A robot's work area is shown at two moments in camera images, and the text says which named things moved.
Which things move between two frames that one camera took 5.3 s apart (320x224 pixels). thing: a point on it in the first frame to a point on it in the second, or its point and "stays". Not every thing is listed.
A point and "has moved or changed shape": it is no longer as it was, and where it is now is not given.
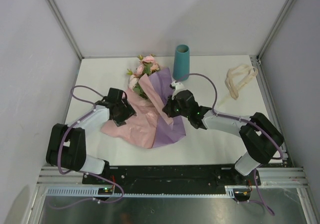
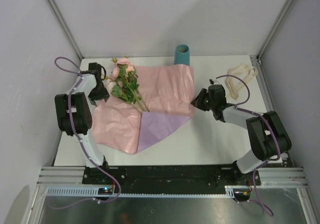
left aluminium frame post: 50,0 stays
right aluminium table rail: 257,62 stays
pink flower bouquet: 147,65 to 122,82
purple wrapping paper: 150,127 has moved or changed shape
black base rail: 172,179 stays
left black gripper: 128,112 to 103,95
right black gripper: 168,108 to 197,102
